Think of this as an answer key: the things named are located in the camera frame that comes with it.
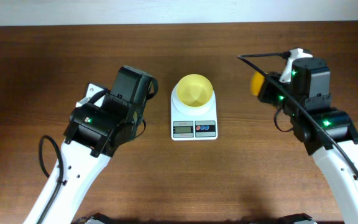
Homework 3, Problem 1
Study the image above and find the yellow plastic bowl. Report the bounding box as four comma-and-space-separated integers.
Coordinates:
176, 74, 213, 108

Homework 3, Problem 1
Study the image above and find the yellow plastic measuring scoop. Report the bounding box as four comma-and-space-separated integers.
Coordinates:
250, 72, 265, 96

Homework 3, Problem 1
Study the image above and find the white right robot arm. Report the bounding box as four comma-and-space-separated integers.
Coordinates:
252, 58, 358, 223

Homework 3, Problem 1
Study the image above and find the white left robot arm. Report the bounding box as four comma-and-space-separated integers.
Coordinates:
25, 65, 158, 223

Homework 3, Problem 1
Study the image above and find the white digital kitchen scale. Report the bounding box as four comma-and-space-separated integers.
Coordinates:
170, 84, 218, 141

